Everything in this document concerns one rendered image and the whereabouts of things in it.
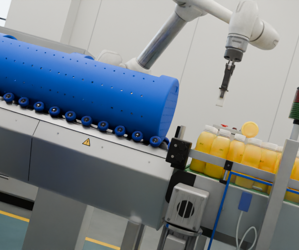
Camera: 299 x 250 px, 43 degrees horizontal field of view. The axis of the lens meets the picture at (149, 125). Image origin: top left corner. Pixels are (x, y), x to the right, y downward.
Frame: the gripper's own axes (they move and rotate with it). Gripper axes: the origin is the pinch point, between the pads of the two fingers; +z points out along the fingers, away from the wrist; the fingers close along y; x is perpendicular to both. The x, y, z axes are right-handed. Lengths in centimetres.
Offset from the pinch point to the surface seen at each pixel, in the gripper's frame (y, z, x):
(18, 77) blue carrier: 17, 14, -83
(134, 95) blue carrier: 17.3, 9.3, -31.6
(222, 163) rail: 23.9, 24.4, 7.9
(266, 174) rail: 23.9, 23.7, 23.1
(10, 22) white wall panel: -211, -44, -258
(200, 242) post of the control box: -24, 67, 8
